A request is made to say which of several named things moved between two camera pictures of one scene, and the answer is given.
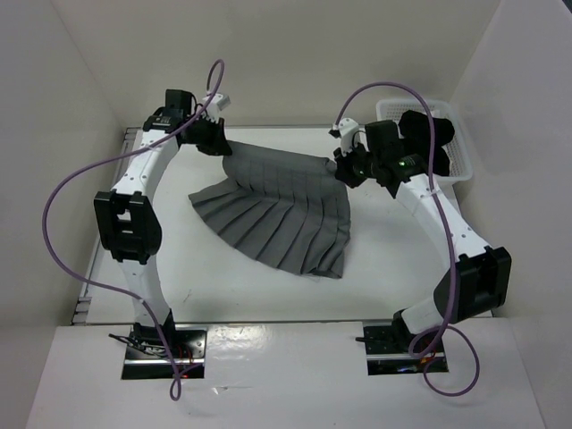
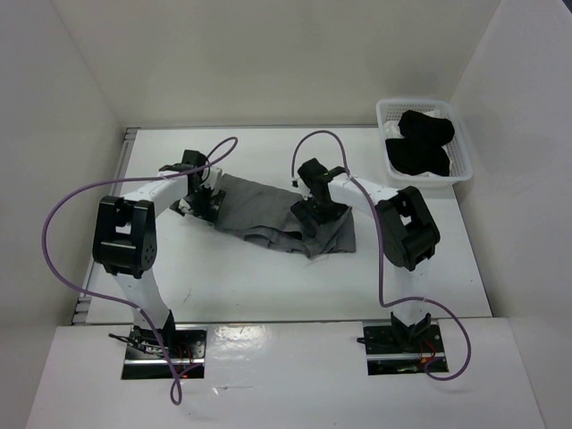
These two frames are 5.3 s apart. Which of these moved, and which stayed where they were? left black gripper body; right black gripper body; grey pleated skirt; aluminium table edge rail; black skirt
Moved: right black gripper body; grey pleated skirt; left black gripper body
Stayed: black skirt; aluminium table edge rail
